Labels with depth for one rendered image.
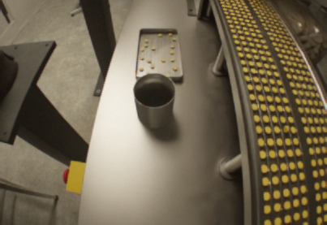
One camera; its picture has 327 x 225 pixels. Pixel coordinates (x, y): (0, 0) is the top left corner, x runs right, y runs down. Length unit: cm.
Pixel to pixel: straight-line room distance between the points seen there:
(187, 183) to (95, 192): 19
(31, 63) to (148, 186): 37
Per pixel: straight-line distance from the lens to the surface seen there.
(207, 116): 43
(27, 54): 49
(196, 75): 50
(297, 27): 59
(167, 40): 58
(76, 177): 44
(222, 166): 39
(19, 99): 40
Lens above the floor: 117
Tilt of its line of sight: 59 degrees down
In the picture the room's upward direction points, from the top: 4 degrees clockwise
